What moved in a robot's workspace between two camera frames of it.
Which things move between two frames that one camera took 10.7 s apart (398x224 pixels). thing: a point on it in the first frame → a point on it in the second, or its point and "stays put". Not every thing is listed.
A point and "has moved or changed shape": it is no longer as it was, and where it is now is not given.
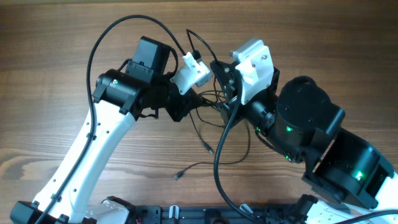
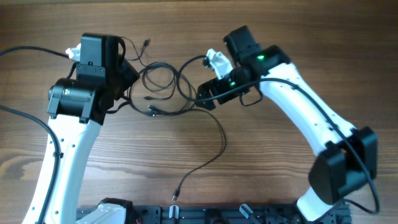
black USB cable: x=217 y=97 has moved or changed shape
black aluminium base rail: x=148 y=214 stays put
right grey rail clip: x=245 y=208 stays put
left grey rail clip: x=176 y=211 stays put
